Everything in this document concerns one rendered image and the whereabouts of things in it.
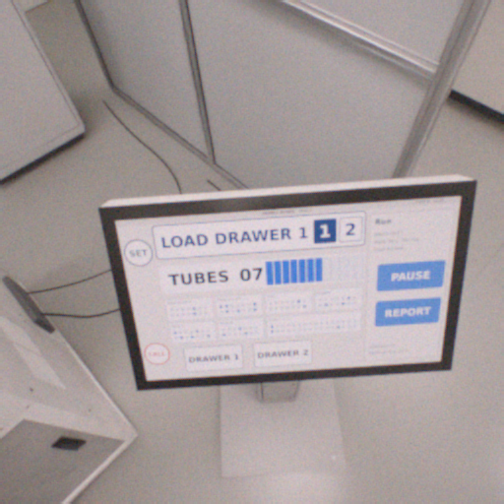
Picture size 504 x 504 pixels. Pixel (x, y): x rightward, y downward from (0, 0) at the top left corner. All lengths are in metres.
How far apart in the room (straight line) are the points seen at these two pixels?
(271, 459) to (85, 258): 1.26
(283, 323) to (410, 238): 0.22
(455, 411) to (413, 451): 0.23
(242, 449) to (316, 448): 0.27
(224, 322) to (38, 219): 1.83
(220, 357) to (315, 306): 0.17
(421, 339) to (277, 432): 1.00
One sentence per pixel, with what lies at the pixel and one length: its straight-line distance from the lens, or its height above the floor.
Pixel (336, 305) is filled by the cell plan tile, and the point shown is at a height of 1.06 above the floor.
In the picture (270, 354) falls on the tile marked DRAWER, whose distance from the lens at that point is 0.63.
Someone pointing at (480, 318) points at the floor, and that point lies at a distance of 1.95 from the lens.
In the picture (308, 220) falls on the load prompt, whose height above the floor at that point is 1.17.
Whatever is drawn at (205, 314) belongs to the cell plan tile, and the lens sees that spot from 0.59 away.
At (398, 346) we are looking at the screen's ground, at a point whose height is 1.00.
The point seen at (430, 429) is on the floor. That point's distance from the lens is 1.73.
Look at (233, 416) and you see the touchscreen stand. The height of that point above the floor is 0.03.
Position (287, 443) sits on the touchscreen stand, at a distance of 1.58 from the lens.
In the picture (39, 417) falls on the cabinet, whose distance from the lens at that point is 1.03.
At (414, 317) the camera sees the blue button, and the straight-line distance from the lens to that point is 0.65.
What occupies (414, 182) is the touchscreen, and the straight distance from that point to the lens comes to 0.58.
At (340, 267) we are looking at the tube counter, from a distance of 0.57.
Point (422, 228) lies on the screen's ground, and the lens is 0.59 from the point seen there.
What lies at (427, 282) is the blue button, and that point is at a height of 1.09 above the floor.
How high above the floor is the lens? 1.61
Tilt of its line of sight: 61 degrees down
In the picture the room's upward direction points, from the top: 5 degrees counter-clockwise
